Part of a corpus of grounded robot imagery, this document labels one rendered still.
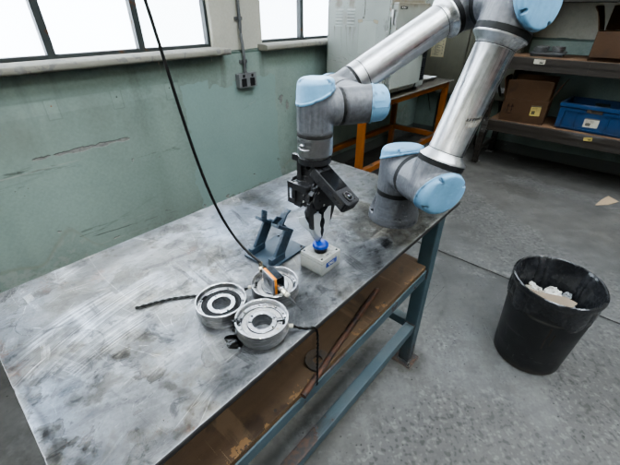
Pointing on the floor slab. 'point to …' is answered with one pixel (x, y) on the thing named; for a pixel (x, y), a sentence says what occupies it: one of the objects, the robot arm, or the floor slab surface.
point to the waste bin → (546, 313)
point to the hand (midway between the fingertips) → (320, 237)
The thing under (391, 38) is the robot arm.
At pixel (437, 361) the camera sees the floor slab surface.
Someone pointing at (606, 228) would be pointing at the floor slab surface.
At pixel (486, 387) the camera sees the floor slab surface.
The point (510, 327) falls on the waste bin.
